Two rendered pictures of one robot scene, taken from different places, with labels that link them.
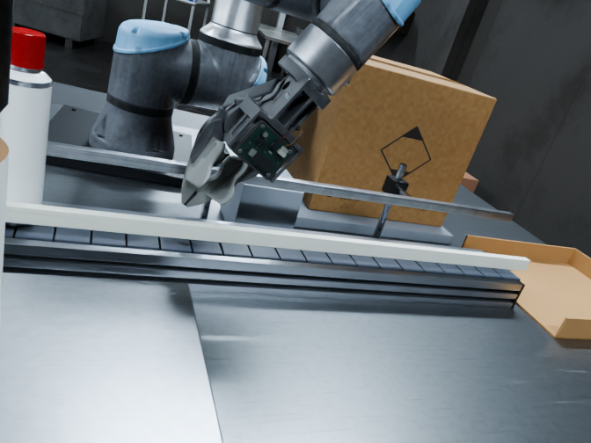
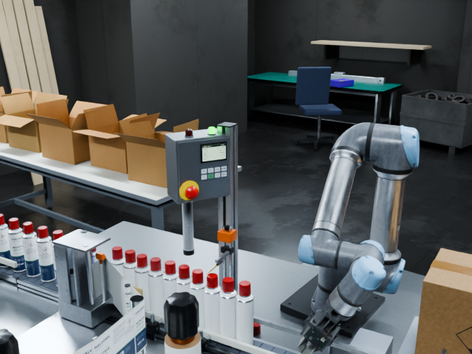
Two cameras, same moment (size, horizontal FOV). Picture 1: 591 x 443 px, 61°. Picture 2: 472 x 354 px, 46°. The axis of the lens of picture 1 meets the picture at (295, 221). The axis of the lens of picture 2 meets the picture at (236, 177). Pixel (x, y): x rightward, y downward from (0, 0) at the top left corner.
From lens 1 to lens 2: 1.10 m
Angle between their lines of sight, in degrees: 51
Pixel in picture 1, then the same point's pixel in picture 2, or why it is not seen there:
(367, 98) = (436, 302)
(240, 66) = not seen: hidden behind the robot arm
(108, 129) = (315, 298)
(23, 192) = (243, 338)
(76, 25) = (458, 134)
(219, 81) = not seen: hidden behind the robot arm
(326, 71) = (337, 307)
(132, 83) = (324, 278)
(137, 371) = not seen: outside the picture
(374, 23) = (353, 290)
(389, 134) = (459, 324)
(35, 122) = (245, 314)
